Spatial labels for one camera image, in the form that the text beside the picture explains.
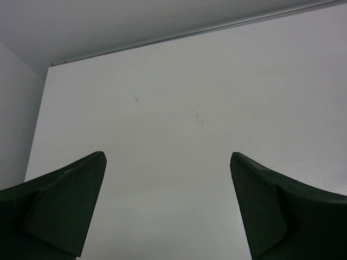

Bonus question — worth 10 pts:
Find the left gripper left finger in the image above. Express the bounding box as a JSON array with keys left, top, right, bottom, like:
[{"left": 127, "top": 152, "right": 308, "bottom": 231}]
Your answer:
[{"left": 1, "top": 151, "right": 106, "bottom": 259}]

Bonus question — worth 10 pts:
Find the aluminium rail at table back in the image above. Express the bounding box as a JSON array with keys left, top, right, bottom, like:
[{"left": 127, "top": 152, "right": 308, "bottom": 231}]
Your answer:
[{"left": 51, "top": 0, "right": 346, "bottom": 67}]

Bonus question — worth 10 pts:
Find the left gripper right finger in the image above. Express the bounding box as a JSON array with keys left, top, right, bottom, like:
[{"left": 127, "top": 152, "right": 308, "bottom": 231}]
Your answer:
[{"left": 230, "top": 152, "right": 346, "bottom": 259}]

